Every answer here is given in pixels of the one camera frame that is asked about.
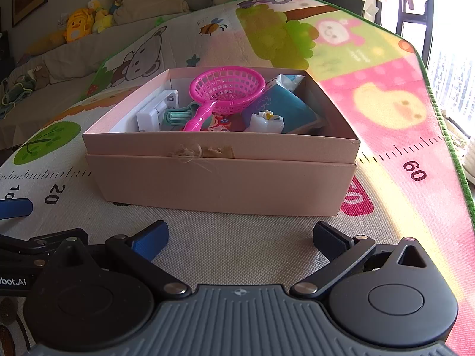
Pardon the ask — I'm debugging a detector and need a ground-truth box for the blue packet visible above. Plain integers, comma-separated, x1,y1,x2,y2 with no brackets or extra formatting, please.
243,83,320,134

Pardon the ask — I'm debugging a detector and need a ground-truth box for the beige covered sofa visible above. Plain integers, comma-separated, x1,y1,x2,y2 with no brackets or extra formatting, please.
0,7,186,149

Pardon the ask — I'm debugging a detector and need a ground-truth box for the pink cardboard box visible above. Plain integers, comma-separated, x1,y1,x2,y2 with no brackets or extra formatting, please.
82,67,360,217

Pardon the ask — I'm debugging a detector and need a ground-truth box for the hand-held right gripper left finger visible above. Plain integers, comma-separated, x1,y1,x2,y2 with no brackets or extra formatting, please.
56,220,191,299

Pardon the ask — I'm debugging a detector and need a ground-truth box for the small yellow plush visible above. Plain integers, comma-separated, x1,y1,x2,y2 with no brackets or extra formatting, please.
87,0,114,34

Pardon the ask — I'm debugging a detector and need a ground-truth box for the printed play mat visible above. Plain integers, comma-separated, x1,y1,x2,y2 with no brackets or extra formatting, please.
0,0,475,356

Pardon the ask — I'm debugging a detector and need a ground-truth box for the white flower toy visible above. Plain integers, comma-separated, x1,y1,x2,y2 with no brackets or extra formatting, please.
244,110,284,134

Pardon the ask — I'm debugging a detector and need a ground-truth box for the pink plastic net scoop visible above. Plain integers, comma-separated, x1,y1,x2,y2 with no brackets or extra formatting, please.
182,68,267,132

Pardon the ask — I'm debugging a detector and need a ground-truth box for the white tissue pack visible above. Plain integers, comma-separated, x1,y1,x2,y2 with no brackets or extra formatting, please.
265,74,305,91

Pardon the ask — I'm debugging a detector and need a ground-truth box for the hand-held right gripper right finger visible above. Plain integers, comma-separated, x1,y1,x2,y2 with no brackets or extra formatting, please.
290,222,431,299

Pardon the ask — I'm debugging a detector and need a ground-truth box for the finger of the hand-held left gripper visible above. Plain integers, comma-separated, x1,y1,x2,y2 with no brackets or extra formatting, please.
0,198,33,219
0,230,90,264

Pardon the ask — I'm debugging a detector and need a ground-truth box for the teal handled toy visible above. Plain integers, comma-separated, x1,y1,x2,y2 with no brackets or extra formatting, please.
163,106,197,127

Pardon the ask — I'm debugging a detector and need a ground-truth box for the black window frame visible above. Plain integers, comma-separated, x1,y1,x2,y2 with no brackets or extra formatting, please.
395,0,435,75

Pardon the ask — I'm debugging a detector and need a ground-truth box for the yellow duck plush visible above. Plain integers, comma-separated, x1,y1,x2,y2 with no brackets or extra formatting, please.
65,9,94,44

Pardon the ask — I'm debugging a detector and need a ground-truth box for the grey green trimmed cloth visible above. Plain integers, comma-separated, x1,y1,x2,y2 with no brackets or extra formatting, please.
0,76,36,119

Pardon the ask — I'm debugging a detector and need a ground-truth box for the white power adapter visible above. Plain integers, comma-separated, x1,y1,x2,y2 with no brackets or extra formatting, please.
136,90,179,132

